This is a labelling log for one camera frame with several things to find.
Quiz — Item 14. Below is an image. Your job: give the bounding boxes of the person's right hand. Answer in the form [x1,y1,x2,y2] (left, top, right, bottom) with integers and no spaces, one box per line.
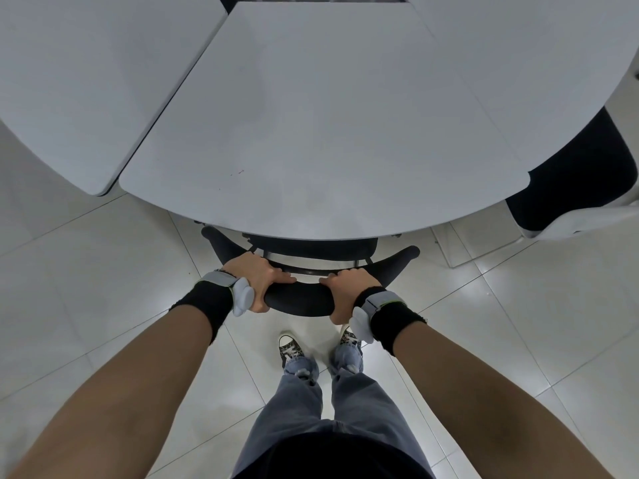
[319,268,383,326]

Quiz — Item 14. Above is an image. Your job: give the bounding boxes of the person's left hand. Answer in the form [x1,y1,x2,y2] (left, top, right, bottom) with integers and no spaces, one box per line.
[222,251,298,315]

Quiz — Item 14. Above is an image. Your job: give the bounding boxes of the black office chair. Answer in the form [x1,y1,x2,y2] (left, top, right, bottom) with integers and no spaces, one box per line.
[201,226,421,318]

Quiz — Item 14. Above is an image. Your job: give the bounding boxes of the person's left forearm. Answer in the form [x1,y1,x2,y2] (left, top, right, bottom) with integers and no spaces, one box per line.
[0,303,216,479]

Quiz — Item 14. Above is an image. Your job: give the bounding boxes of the person's right forearm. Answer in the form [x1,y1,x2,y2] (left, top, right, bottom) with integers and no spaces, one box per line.
[393,321,616,479]

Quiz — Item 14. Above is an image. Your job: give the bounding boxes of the grey white wrist tracker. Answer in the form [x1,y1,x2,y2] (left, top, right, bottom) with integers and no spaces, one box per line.
[349,289,408,343]
[200,269,258,318]

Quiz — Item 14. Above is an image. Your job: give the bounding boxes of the black wristband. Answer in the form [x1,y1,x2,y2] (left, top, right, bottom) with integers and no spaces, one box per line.
[169,281,235,346]
[368,303,429,358]

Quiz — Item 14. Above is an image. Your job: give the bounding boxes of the grey blue jeans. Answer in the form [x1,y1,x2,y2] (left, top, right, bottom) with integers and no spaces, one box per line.
[231,341,436,479]

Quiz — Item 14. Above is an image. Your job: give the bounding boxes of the black shirt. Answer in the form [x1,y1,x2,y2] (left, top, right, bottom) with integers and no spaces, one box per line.
[259,433,426,479]

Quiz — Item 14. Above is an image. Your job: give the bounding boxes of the black chair with white frame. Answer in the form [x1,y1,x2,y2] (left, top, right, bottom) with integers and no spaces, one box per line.
[504,107,639,243]

